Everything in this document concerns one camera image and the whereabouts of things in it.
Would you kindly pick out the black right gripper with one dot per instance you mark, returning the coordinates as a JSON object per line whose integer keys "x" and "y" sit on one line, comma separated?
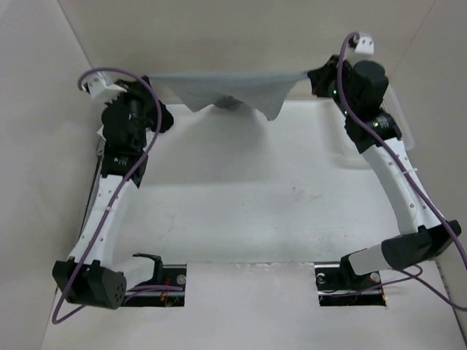
{"x": 321, "y": 78}

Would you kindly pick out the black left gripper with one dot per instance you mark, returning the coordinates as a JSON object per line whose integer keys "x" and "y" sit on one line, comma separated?
{"x": 139, "y": 91}

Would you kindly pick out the grey tank top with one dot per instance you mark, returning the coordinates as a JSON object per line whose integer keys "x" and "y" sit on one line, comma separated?
{"x": 264, "y": 91}

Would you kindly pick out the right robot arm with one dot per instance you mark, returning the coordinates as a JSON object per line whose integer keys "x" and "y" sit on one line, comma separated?
{"x": 358, "y": 91}

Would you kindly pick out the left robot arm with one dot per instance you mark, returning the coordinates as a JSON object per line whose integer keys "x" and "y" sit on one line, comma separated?
{"x": 89, "y": 276}

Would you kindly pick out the black folded tank top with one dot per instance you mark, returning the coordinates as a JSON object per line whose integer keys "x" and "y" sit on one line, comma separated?
{"x": 167, "y": 119}

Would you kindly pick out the white plastic mesh basket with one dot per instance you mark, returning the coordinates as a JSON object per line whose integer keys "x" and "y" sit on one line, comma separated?
{"x": 392, "y": 105}

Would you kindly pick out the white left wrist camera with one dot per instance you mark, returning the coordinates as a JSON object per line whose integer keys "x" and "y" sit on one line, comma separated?
{"x": 101, "y": 88}

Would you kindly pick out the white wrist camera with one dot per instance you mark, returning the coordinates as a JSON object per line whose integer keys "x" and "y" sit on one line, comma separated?
{"x": 101, "y": 88}
{"x": 362, "y": 44}

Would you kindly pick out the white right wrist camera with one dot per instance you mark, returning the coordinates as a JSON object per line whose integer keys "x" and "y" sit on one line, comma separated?
{"x": 362, "y": 44}

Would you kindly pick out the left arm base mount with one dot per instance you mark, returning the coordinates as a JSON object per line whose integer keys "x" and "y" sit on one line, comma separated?
{"x": 152, "y": 283}

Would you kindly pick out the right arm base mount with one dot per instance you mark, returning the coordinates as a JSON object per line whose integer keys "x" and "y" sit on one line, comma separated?
{"x": 334, "y": 290}

